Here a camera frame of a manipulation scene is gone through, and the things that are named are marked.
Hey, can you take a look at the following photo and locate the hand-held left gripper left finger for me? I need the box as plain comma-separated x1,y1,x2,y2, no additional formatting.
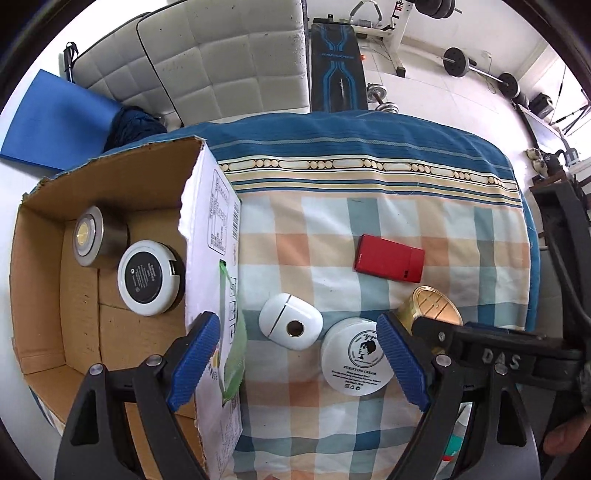
54,311,222,480

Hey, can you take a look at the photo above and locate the gold round tin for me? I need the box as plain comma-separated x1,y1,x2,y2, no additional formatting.
396,286,464,344

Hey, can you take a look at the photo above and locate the red rectangular box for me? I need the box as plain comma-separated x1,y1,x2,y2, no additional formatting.
353,234,424,284

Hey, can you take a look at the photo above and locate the grey quilted cushion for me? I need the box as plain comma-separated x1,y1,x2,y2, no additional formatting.
73,11,176,130
137,0,310,129

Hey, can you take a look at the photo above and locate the chrome curved exercise frame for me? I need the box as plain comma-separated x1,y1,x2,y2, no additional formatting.
350,0,385,29

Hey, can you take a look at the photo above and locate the flat grey exercise board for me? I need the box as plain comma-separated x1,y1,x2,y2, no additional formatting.
517,104,566,153

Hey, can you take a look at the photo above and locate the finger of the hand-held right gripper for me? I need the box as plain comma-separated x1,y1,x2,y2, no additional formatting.
551,182,591,352
412,316,462,356

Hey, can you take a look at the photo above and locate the white cream jar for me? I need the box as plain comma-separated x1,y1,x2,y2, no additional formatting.
320,318,398,397

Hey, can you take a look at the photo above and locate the white barbell rack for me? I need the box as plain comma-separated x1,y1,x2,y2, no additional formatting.
355,0,416,78

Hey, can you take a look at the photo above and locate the checked tablecloth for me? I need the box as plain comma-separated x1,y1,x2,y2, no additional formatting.
28,111,541,480

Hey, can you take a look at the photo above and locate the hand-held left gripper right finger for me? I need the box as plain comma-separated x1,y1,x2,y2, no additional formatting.
376,313,543,480

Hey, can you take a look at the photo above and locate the cardboard box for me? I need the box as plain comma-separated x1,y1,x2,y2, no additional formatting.
9,135,244,480

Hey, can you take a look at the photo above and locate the black floor heater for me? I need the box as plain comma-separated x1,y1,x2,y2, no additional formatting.
529,93,553,117

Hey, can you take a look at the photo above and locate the black strap handle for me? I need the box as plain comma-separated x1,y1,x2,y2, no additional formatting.
64,41,78,83

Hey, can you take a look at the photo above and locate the silver round tin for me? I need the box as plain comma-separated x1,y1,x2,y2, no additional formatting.
72,205,130,268

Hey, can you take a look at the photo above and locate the black and white round jar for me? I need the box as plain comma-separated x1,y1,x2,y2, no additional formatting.
117,240,186,318

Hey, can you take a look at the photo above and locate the dark blue yarn bundle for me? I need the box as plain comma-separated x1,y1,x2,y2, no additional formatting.
102,106,168,153

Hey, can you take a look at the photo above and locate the chrome dumbbell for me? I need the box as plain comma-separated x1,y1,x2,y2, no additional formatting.
366,83,400,114

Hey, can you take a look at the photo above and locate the short barbell with black plates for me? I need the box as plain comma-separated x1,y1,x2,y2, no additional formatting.
442,47,520,99

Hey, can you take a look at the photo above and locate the pale kettlebells pair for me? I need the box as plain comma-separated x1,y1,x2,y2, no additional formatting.
525,148,549,175

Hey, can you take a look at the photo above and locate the blue foam mat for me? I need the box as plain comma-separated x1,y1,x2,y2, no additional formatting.
0,69,123,172

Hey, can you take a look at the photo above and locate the white earbuds case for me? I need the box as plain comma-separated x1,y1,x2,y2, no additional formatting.
259,293,323,352

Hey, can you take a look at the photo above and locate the dark wooden chair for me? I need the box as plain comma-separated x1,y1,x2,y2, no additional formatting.
530,178,571,252

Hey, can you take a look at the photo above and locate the black and blue weight bench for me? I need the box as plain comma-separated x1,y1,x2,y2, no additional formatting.
308,18,370,113

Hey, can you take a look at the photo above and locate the person's right hand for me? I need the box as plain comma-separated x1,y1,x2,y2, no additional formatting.
544,413,591,459

